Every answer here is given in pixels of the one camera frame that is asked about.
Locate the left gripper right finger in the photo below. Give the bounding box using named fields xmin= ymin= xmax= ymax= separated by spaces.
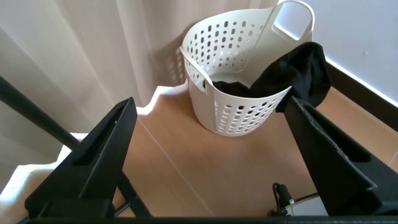
xmin=284 ymin=96 xmax=398 ymax=217

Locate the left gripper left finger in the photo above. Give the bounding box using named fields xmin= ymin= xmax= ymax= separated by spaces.
xmin=24 ymin=96 xmax=138 ymax=218

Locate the black clothes rack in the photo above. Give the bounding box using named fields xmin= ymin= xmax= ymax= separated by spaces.
xmin=0 ymin=75 xmax=153 ymax=218

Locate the heap of clothes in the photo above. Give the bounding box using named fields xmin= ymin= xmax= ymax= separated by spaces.
xmin=211 ymin=42 xmax=331 ymax=113

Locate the white laundry basket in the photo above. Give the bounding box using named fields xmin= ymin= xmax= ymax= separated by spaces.
xmin=179 ymin=0 xmax=315 ymax=137

